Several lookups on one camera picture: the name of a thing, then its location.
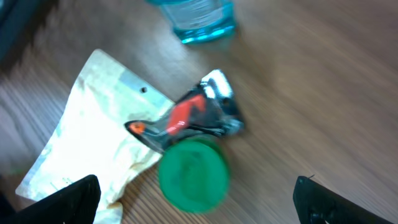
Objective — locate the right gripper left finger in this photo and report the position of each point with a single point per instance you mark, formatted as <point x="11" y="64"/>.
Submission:
<point x="75" y="204"/>

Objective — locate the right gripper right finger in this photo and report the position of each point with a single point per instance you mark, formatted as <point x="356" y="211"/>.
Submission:
<point x="316" y="204"/>

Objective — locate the beige plastic pouch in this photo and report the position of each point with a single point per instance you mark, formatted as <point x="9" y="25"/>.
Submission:
<point x="91" y="138"/>

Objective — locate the green lid jar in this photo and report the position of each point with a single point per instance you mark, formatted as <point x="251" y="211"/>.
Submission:
<point x="194" y="175"/>

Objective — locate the black red packaged item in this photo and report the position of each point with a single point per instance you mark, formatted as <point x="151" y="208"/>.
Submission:
<point x="209" y="108"/>

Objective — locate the blue mouthwash bottle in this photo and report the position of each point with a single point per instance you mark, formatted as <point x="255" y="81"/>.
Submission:
<point x="195" y="21"/>

